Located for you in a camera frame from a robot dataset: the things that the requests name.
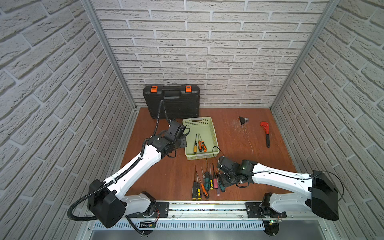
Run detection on clear handled screwdriver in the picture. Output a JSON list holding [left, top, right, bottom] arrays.
[[215, 171, 221, 197]]

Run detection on yellow handled screwdriver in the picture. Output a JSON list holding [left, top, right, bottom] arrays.
[[193, 134, 198, 154]]

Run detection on orange black curved screwdriver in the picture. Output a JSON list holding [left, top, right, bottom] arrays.
[[200, 135, 207, 152]]

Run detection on black yellow striped screwdriver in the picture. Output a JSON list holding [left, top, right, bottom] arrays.
[[192, 167, 198, 200]]

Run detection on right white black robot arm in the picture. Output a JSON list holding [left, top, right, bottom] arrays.
[[217, 156, 339, 221]]

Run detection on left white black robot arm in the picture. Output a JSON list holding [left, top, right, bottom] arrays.
[[67, 119, 190, 228]]

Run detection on black yellow dotted screwdriver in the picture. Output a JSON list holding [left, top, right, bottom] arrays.
[[209, 164, 214, 190]]

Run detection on light green plastic bin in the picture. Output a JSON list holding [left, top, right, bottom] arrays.
[[183, 117, 219, 161]]

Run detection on green black large screwdriver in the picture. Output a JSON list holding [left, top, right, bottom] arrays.
[[204, 159, 210, 192]]

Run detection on orange slim screwdriver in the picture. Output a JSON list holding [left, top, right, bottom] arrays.
[[198, 177, 209, 199]]

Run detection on black plastic tool case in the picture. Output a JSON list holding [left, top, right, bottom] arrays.
[[143, 85, 201, 119]]

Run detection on small black metal part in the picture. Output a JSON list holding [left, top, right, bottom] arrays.
[[239, 117, 249, 125]]

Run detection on red pipe wrench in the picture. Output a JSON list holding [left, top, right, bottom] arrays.
[[260, 122, 271, 148]]

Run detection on pink handled screwdriver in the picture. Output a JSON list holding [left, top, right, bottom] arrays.
[[212, 165, 217, 190]]

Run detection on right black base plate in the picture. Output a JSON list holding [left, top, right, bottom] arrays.
[[245, 202, 287, 219]]

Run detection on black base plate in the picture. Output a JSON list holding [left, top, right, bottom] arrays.
[[129, 202, 169, 219], [245, 202, 287, 219]]

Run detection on aluminium rail frame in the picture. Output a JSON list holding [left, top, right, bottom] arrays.
[[80, 199, 334, 232]]

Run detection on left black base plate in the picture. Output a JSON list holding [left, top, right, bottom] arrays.
[[129, 202, 169, 219]]

